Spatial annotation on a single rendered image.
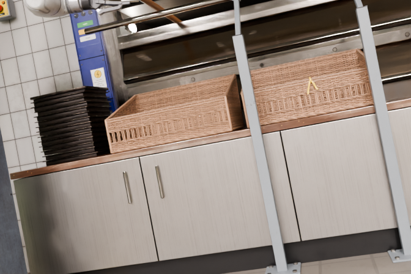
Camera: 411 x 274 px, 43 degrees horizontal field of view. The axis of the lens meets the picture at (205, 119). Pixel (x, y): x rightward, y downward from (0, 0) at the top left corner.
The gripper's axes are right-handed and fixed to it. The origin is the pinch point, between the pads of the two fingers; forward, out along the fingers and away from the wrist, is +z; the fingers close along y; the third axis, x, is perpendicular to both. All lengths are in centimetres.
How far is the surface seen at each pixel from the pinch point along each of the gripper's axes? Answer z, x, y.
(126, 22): -6.0, -19.9, 5.5
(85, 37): -36, -59, 1
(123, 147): -11, -12, 62
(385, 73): 113, -39, 38
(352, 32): 99, -37, 17
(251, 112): 45, 8, 54
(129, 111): -13, -44, 44
